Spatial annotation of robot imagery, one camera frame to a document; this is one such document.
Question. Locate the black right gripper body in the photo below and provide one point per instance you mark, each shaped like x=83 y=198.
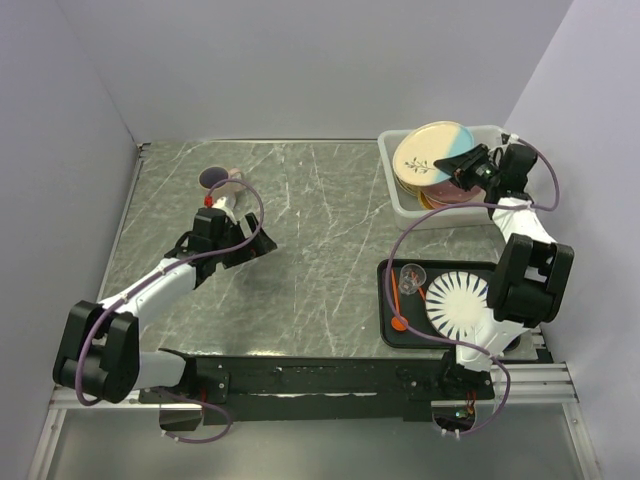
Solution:
x=469 y=177

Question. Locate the pink scalloped plate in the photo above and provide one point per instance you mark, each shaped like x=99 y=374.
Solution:
x=446 y=193

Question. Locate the light blue plate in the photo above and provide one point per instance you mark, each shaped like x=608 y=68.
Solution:
x=414 y=159

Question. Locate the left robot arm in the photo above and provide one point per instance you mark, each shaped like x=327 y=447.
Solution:
x=99 y=353

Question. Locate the white plastic bin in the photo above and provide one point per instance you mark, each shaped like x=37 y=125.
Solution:
x=407 y=208

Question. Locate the beige ceramic mug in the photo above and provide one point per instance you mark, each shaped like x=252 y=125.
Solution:
x=219 y=181

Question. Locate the clear plastic cup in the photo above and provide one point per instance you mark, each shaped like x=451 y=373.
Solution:
x=412 y=277

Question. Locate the white plate with blue stripes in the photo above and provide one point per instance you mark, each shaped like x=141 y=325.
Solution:
x=456 y=304

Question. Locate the black serving tray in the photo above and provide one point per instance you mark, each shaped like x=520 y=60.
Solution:
x=420 y=334

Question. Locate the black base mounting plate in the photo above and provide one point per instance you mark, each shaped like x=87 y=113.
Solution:
x=254 y=388

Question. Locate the orange plastic spoon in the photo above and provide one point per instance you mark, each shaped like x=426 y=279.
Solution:
x=398 y=323

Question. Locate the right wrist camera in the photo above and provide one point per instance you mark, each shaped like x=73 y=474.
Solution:
x=486 y=172

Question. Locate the aluminium frame rail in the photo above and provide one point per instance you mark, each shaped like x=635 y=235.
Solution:
x=530 y=384

